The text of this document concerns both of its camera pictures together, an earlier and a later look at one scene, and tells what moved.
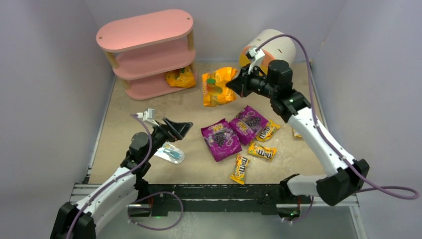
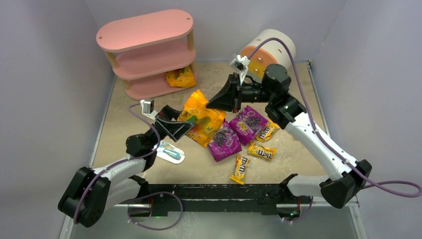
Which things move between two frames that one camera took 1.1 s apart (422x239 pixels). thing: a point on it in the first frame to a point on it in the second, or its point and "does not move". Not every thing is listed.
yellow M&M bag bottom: x=239 y=175 does not move
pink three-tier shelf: x=145 y=49 does not move
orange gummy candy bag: x=183 y=77 does not move
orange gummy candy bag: x=215 y=91 to x=207 y=120
